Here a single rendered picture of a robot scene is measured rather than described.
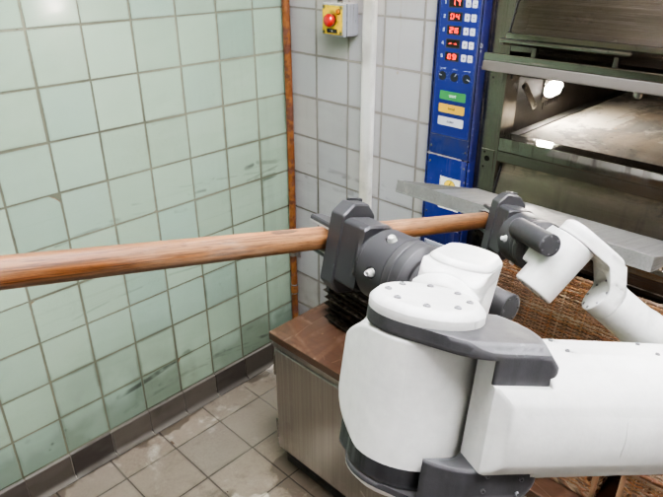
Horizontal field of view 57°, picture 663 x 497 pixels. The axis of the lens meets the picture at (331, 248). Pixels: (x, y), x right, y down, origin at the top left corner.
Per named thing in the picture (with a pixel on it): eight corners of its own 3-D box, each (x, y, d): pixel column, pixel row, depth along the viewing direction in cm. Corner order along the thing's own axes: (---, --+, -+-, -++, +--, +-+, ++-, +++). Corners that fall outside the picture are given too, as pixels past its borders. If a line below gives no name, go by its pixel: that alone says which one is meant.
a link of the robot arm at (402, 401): (388, 367, 60) (291, 449, 42) (404, 264, 58) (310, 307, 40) (497, 399, 55) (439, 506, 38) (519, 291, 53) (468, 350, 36)
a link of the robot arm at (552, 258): (567, 239, 102) (611, 260, 91) (524, 287, 103) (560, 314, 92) (525, 196, 98) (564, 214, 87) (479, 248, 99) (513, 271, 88)
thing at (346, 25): (335, 33, 207) (335, 0, 202) (358, 35, 200) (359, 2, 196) (321, 35, 202) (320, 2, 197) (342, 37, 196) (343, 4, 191)
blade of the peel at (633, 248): (649, 272, 104) (654, 256, 103) (395, 191, 138) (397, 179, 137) (699, 252, 130) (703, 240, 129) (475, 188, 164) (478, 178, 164)
